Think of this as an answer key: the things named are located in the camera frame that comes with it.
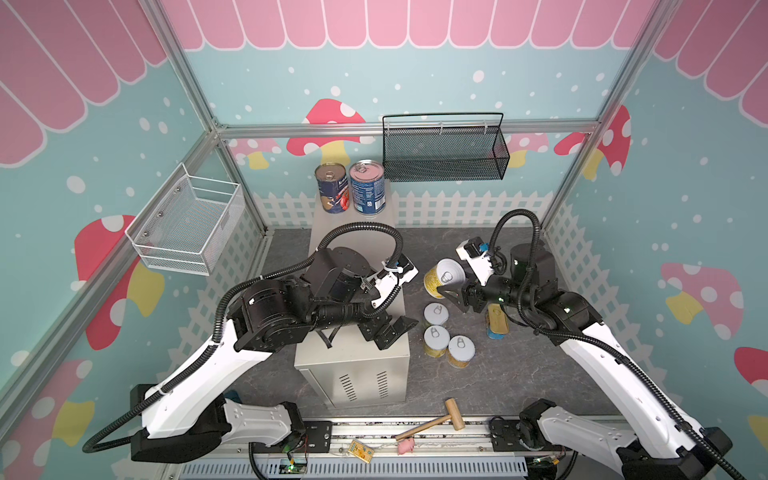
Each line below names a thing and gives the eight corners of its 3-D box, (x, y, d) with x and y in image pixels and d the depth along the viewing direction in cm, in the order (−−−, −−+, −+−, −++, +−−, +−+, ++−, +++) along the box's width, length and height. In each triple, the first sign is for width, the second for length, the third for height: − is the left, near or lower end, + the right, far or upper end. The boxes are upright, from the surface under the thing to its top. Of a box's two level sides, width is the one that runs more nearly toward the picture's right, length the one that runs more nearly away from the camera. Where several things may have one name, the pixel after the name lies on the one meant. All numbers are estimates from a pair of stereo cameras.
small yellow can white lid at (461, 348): (448, 368, 87) (451, 360, 83) (445, 343, 92) (448, 334, 87) (473, 368, 87) (477, 360, 83) (468, 343, 92) (473, 334, 87)
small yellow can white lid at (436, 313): (424, 329, 94) (425, 321, 90) (423, 311, 98) (424, 302, 94) (446, 329, 94) (449, 320, 90) (444, 311, 98) (447, 302, 94)
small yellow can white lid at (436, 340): (423, 358, 89) (425, 350, 84) (422, 334, 94) (423, 325, 89) (449, 358, 89) (452, 350, 84) (446, 334, 94) (449, 325, 89)
